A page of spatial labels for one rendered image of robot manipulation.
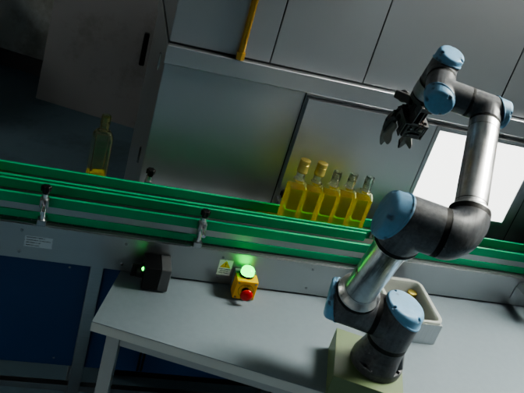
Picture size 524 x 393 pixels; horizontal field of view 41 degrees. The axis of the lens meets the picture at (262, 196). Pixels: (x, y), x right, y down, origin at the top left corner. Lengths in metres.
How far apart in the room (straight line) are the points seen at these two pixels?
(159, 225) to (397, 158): 0.86
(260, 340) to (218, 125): 0.71
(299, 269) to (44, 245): 0.79
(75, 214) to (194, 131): 0.48
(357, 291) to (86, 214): 0.82
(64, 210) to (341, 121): 0.93
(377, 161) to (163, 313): 0.91
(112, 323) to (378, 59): 1.16
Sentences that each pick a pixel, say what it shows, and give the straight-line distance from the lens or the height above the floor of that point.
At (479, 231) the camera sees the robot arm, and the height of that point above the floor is 1.40.
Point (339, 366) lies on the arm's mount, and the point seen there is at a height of 0.82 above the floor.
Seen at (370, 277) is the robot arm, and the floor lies 1.17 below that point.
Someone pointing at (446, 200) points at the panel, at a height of 1.05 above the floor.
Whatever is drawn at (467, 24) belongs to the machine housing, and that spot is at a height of 1.66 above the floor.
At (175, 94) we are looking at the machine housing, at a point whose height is 1.23.
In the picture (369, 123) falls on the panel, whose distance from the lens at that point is 2.36.
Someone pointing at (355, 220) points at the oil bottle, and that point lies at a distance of 2.36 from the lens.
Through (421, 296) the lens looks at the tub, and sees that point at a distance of 2.44.
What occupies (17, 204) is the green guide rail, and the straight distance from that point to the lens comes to 2.11.
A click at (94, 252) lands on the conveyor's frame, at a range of 2.15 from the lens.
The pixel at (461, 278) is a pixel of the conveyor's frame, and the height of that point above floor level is 0.84.
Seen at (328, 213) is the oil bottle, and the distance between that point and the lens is 2.31.
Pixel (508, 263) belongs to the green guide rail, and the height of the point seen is 0.92.
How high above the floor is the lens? 2.04
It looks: 27 degrees down
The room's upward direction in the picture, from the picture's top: 17 degrees clockwise
